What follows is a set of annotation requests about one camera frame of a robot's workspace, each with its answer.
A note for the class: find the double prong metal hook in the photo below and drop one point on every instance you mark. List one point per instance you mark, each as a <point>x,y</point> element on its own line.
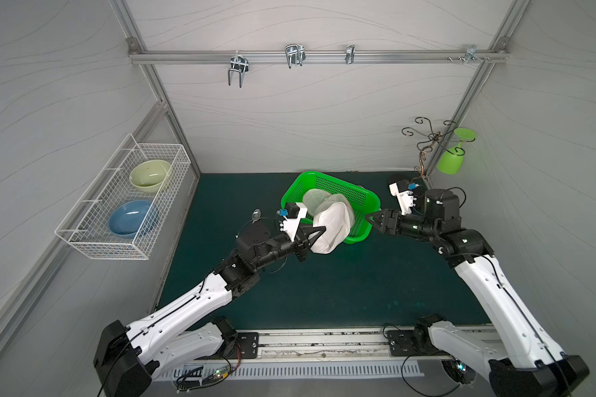
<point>238,66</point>

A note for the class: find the green plastic basket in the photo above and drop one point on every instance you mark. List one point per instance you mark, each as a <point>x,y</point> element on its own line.
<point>362,201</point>

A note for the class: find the white slotted cable duct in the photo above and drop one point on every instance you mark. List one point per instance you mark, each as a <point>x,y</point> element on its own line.
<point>367,370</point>

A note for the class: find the metal spoon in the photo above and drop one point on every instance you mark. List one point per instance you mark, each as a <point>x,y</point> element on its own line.
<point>256,215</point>

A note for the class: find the round floor cable port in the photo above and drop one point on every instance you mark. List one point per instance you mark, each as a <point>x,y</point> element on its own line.
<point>459,372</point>

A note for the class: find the white wire wall basket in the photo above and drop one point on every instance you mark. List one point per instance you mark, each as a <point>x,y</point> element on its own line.
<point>85,228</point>

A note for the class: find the aluminium top rail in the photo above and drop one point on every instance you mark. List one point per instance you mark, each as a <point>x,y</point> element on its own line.
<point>140,56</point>

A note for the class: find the light green bowl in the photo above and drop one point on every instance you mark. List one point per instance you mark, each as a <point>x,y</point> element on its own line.
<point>151,176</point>

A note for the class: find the small flat metal hook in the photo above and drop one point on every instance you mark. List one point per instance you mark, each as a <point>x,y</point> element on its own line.
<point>349,54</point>

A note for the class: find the black mounting plate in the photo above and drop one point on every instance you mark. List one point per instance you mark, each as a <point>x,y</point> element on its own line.
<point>242,345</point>
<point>404,343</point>

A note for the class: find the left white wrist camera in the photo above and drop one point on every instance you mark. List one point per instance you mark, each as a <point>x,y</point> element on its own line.
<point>290,218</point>

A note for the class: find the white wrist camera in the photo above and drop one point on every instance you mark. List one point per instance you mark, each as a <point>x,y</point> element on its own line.
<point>403,191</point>
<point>290,218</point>

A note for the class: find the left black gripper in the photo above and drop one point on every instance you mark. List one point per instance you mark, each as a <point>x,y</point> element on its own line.
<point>300,241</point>

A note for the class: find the right metal rail hook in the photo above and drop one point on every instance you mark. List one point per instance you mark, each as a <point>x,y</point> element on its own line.
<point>470,58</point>

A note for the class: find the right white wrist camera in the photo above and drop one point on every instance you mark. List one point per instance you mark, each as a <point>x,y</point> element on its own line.
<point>403,191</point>

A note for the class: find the bronze cup tree stand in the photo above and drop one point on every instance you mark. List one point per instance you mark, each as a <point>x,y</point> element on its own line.
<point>432,140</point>

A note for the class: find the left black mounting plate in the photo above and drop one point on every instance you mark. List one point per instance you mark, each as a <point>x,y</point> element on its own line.
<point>242,345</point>

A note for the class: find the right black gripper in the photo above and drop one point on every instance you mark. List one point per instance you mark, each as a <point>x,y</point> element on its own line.
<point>390,222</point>

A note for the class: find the looped metal hook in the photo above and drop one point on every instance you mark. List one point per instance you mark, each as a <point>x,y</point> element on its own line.
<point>295,55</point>

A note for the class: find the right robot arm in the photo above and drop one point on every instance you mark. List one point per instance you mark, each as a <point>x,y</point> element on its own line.
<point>526,361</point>

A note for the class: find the green plastic wine glass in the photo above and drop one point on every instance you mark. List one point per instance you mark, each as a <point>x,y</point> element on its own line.
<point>453,158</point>

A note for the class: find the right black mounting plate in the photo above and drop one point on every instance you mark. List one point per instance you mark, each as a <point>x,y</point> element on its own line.
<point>404,343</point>

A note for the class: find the blue bowl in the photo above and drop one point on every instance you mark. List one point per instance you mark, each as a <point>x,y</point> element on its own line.
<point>134,219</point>

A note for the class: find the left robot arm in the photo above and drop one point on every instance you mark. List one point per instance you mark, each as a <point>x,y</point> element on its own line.
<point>129,357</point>

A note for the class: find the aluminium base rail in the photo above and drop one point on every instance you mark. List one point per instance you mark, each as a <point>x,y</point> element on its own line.
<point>358,345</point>

